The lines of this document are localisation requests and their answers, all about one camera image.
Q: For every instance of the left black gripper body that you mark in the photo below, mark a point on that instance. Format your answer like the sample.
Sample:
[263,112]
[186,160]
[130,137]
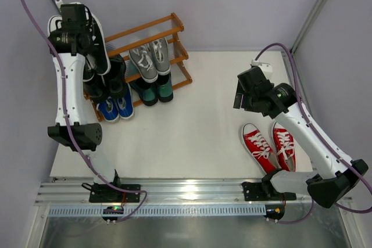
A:
[95,86]

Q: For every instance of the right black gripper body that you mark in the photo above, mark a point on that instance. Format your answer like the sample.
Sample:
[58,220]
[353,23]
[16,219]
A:
[239,97]

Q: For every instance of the black sneaker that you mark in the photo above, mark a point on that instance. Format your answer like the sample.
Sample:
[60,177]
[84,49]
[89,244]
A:
[98,59]
[54,23]

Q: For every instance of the red sneaker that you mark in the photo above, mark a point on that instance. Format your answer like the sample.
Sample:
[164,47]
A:
[285,147]
[259,148]

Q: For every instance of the black loafer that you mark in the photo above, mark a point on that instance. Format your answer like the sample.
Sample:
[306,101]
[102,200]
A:
[115,78]
[94,86]

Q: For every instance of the grey sneaker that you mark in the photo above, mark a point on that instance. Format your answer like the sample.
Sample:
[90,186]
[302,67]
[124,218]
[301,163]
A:
[160,56]
[142,61]

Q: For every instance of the blue sneaker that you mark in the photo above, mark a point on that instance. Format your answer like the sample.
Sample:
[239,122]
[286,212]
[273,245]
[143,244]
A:
[125,105]
[109,110]

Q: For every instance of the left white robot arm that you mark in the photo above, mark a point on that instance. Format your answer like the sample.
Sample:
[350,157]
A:
[83,67]

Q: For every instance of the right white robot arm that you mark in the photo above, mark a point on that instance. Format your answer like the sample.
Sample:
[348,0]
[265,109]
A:
[336,172]

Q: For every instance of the wooden shoe shelf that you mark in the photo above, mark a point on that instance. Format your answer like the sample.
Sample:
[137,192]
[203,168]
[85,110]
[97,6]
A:
[167,27]

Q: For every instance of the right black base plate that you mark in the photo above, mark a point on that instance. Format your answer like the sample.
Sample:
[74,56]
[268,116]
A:
[254,192]

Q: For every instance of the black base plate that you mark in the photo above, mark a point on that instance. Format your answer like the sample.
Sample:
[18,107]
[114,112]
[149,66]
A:
[102,193]
[254,192]

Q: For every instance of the slotted cable duct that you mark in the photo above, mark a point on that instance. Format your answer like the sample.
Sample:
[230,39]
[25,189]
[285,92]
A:
[152,210]

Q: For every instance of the aluminium mounting rail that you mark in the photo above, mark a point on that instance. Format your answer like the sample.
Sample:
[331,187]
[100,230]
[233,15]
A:
[64,191]

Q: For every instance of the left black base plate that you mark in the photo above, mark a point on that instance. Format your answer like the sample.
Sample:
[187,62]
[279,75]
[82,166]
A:
[102,193]

